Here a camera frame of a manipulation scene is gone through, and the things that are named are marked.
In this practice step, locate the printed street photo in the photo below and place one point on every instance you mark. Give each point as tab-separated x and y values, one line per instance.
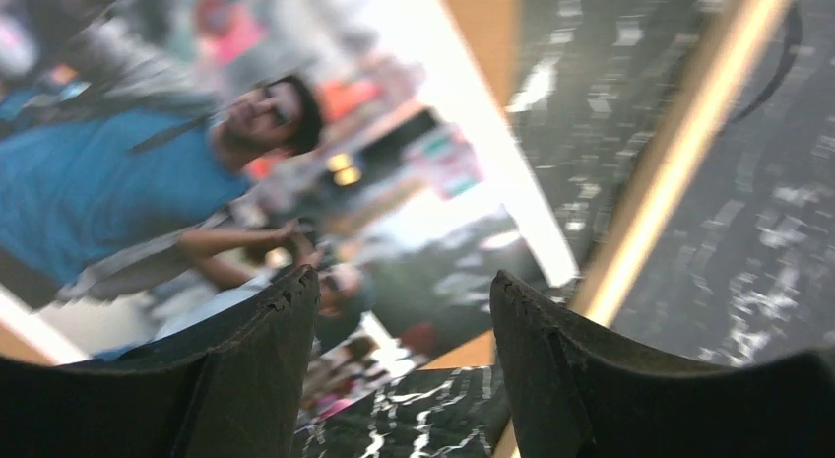
162	161

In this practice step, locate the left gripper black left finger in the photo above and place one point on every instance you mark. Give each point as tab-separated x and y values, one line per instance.
229	386

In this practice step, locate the clear plastic cover sheet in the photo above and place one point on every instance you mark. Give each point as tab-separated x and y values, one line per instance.
744	271

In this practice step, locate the light wooden picture frame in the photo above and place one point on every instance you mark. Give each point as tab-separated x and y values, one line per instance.
636	91

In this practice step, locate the brown cardboard backing board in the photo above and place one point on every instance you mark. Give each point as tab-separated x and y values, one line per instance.
487	29

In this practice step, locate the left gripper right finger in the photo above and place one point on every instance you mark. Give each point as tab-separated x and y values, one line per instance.
578	389

